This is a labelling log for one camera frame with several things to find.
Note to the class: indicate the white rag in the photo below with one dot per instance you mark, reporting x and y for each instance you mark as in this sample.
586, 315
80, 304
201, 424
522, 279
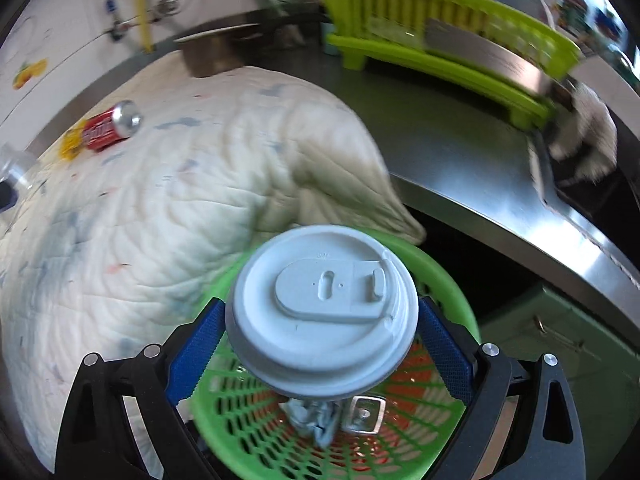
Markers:
585, 140

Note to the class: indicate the yellow plastic wrapper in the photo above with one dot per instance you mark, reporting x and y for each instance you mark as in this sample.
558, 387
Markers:
70, 147

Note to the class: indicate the blue and white milk carton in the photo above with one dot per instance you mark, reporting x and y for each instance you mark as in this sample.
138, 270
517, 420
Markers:
312, 420

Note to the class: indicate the green dish rack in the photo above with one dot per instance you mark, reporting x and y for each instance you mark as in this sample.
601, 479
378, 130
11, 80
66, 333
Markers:
400, 60

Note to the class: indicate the teal bottle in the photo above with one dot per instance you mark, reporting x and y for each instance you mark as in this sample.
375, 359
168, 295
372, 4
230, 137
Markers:
331, 42

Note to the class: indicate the metal pot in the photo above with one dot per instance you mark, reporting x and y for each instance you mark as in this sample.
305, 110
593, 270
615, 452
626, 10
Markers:
210, 55

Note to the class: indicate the metal water valve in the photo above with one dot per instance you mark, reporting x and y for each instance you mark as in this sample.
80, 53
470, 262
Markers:
120, 27

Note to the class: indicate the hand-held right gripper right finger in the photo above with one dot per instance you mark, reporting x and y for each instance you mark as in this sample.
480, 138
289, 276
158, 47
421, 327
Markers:
447, 355

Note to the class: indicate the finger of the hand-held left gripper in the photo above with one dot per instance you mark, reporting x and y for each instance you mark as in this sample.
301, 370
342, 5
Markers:
5, 195

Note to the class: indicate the green mesh basket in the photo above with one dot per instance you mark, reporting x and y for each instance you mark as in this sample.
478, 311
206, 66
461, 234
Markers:
442, 271

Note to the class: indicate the red soda can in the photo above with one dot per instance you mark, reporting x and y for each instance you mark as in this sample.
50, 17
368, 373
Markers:
105, 130

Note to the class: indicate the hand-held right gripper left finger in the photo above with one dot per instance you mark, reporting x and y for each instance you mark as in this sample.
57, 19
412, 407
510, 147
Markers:
192, 355

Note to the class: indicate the green cabinet door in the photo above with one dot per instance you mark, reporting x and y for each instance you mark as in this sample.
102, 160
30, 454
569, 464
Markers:
550, 360

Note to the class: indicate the white quilted blanket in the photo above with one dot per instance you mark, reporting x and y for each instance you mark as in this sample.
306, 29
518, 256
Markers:
150, 235

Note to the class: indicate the white paper cup with lid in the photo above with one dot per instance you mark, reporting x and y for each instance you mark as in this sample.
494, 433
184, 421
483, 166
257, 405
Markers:
320, 320

